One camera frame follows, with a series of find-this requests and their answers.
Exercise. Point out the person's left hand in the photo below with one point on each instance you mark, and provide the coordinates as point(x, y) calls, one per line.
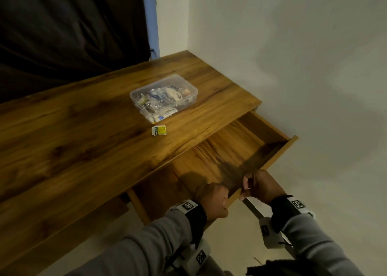
point(211, 198)

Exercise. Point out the person's right hand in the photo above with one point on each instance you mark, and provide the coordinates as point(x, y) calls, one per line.
point(266, 188)

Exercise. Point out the person's right fingers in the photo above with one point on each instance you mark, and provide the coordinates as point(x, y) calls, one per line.
point(248, 185)

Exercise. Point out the person's left fingers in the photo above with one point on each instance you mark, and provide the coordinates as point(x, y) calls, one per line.
point(225, 205)

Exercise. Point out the wooden desk drawer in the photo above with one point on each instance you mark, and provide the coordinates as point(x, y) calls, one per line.
point(223, 152)

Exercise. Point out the person's right forearm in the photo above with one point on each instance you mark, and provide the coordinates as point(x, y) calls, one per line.
point(320, 248)

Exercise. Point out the person's left forearm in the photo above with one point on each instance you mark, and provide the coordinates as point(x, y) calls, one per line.
point(142, 248)

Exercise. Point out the grey metal desk leg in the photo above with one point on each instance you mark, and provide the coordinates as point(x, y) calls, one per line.
point(253, 208)

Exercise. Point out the white left wrist marker tag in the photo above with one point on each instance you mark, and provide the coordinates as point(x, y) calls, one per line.
point(185, 206)

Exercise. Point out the white wrist marker tag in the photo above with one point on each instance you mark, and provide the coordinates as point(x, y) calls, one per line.
point(185, 206)
point(299, 205)

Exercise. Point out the white right wrist marker tag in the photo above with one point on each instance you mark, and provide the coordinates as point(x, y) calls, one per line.
point(299, 205)

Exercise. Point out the dark cloth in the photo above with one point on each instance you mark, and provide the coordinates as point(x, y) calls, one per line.
point(287, 268)

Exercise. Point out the white and yellow sachet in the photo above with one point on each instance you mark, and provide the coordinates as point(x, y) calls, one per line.
point(159, 130)

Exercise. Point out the white tape roll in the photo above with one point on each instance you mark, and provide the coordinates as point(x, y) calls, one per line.
point(177, 94)

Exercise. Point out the clear plastic storage box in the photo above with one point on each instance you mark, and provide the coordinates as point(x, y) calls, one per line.
point(164, 99)

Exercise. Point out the pile of small sachets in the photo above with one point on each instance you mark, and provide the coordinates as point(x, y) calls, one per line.
point(151, 103)

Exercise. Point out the wooden desk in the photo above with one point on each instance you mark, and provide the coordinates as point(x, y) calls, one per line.
point(75, 139)

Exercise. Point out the black curtain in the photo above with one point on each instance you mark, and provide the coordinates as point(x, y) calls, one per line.
point(66, 28)

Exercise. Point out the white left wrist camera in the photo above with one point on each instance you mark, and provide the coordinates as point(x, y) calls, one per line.
point(196, 257)

